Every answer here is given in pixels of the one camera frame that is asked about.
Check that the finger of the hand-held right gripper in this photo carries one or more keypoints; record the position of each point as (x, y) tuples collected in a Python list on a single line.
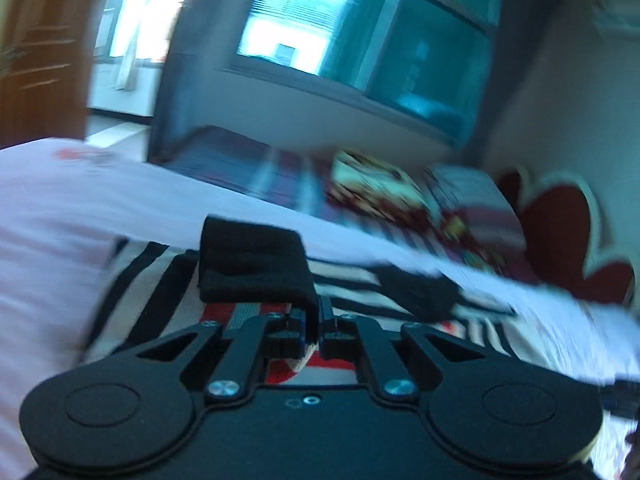
[(622, 397)]

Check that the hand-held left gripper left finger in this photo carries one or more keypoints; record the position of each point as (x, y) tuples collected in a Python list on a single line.
[(296, 332)]

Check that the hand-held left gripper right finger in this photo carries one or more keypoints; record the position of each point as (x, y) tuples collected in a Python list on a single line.
[(331, 336)]

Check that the black white red striped sweater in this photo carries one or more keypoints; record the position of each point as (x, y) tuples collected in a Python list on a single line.
[(250, 260)]

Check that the floral yellow red pillow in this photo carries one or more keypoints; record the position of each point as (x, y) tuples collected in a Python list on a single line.
[(380, 185)]

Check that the dark striped folded blanket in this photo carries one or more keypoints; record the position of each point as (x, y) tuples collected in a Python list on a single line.
[(240, 165)]

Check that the red heart-shaped headboard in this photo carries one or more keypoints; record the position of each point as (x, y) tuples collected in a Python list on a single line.
[(560, 230)]

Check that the striped blue red pillow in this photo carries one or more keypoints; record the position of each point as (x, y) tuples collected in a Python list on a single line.
[(475, 205)]

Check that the floral pink bed sheet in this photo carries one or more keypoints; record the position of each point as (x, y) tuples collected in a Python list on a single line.
[(60, 220)]

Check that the large teal glass window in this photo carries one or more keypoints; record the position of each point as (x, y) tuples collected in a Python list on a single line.
[(380, 35)]

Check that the white curtain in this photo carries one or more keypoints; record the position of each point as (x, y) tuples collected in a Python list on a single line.
[(135, 35)]

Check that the brown wooden door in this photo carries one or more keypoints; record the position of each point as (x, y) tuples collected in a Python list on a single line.
[(40, 50)]

